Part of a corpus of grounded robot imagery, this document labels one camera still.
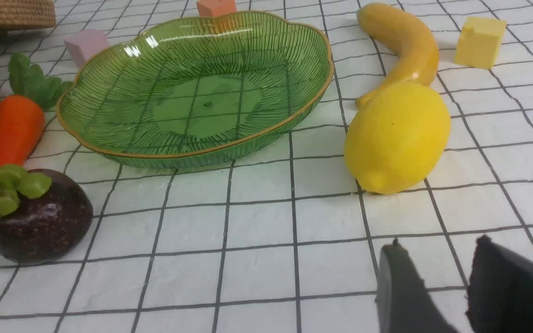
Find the woven wicker basket lid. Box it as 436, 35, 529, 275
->
0, 0, 56, 31

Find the orange foam cube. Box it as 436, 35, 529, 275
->
196, 0, 237, 18

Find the pink foam cube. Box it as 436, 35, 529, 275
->
65, 28, 110, 69

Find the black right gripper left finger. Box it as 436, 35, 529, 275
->
376, 239, 457, 333

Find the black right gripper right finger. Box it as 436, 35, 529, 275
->
466, 235, 533, 333

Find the yellow toy lemon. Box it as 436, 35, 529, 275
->
344, 82, 451, 195

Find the purple toy mangosteen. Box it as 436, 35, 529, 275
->
0, 164, 93, 266

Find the yellow foam cube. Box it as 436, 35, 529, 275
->
453, 16, 506, 70

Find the yellow toy banana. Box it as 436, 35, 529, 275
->
355, 2, 440, 108

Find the white grid tablecloth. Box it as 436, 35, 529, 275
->
0, 0, 533, 333

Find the orange toy carrot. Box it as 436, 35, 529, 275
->
0, 52, 74, 231

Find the green glass leaf plate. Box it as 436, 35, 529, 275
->
56, 11, 335, 169

